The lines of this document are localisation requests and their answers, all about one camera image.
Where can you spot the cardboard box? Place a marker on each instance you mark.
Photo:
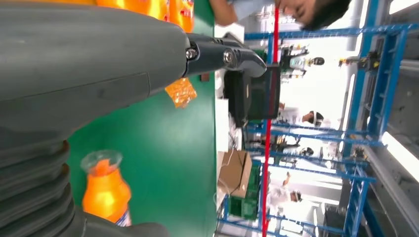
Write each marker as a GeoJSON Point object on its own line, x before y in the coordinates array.
{"type": "Point", "coordinates": [234, 173]}

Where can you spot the white table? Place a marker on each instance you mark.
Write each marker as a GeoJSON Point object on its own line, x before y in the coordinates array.
{"type": "Point", "coordinates": [221, 130]}

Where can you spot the yellow taped cardboard sheet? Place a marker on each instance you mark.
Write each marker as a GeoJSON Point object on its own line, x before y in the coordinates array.
{"type": "Point", "coordinates": [181, 93]}

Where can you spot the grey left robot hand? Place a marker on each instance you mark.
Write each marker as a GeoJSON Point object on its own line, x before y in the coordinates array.
{"type": "Point", "coordinates": [82, 49]}

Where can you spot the blue metal rack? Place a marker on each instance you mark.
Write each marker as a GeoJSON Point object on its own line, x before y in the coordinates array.
{"type": "Point", "coordinates": [383, 98]}

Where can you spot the black carry case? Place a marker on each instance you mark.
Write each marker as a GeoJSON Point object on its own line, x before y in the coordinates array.
{"type": "Point", "coordinates": [258, 95]}

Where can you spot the person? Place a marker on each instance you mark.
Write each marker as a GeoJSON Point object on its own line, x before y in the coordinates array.
{"type": "Point", "coordinates": [281, 196]}
{"type": "Point", "coordinates": [304, 117]}
{"type": "Point", "coordinates": [311, 13]}

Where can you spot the red pole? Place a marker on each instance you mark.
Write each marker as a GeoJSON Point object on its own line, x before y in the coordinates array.
{"type": "Point", "coordinates": [266, 163]}

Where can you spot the green crate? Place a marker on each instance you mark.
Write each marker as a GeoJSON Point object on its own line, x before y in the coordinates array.
{"type": "Point", "coordinates": [244, 206]}

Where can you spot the green table mat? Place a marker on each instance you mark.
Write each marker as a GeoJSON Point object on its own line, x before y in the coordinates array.
{"type": "Point", "coordinates": [163, 157]}

